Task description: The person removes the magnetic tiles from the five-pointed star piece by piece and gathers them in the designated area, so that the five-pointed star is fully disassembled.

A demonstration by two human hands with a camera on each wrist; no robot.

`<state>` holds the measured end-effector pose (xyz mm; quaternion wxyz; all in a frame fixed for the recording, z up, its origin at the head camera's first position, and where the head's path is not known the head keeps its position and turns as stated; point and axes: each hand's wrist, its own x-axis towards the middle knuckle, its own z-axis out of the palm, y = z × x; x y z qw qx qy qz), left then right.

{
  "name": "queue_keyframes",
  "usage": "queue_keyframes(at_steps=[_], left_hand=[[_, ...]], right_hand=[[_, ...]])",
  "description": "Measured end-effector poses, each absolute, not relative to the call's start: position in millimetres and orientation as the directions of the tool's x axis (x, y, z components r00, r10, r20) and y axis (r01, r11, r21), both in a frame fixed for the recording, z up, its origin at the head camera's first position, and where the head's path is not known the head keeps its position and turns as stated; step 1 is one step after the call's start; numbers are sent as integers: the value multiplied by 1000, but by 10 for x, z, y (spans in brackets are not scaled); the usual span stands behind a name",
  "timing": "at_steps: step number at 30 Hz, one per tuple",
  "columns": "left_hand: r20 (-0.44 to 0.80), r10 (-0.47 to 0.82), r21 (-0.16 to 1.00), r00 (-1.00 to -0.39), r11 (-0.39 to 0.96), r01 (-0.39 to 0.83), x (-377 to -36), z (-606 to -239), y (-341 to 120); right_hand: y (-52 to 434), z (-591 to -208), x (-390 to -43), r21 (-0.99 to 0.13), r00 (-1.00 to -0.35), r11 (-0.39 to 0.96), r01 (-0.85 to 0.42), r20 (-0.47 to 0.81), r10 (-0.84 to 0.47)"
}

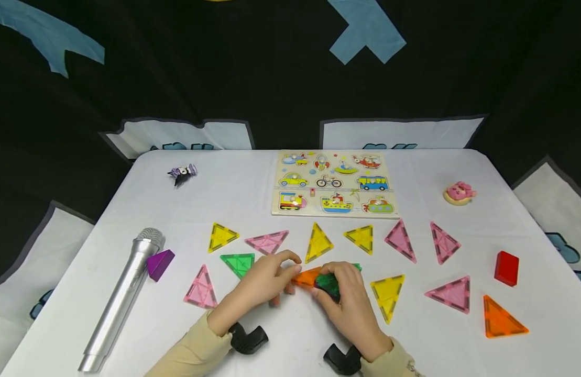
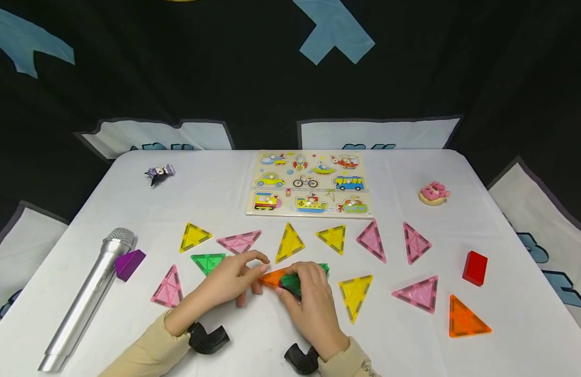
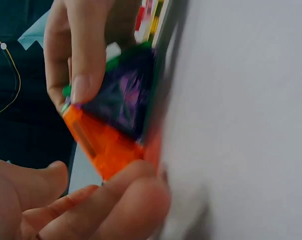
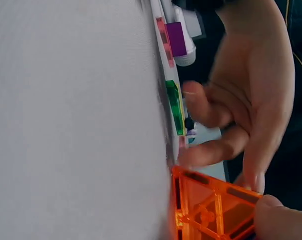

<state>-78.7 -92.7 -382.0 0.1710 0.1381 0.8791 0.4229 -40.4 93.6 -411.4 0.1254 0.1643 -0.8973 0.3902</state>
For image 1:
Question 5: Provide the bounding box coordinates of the person's right hand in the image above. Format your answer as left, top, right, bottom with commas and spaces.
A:
311, 261, 394, 363

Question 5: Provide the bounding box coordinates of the person's left hand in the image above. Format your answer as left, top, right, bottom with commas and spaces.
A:
208, 250, 304, 336

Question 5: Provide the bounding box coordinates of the green triangle magnetic tile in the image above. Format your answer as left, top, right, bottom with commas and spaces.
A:
314, 263, 363, 302
220, 253, 256, 280

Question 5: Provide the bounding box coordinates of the orange triangle magnetic tile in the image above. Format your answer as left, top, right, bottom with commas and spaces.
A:
483, 295, 530, 339
290, 266, 325, 291

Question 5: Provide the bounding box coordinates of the person's right forearm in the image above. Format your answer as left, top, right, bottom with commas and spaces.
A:
358, 338, 424, 377

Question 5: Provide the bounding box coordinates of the pink triangle magnetic tile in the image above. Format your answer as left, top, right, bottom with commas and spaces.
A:
183, 264, 219, 309
383, 219, 418, 263
429, 221, 462, 265
244, 230, 290, 256
424, 275, 471, 315

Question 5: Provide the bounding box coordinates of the yellow triangle magnetic tile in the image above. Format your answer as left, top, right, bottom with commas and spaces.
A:
207, 223, 240, 254
369, 274, 406, 325
304, 222, 334, 264
343, 225, 374, 256

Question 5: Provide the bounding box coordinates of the wooden vehicle puzzle board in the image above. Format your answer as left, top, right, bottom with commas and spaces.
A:
271, 151, 400, 219

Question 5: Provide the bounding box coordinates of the purple prism block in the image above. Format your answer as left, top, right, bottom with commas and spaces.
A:
146, 249, 176, 282

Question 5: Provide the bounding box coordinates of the black purple toy figurine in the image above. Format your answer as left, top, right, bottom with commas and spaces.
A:
168, 163, 198, 187

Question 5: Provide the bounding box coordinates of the pink donut toy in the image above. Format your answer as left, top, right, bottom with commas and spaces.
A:
443, 181, 477, 206

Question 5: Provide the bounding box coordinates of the silver toy microphone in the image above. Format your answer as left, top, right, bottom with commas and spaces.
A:
78, 227, 165, 373

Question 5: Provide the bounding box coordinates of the red block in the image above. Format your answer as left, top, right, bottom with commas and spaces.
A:
494, 251, 520, 287

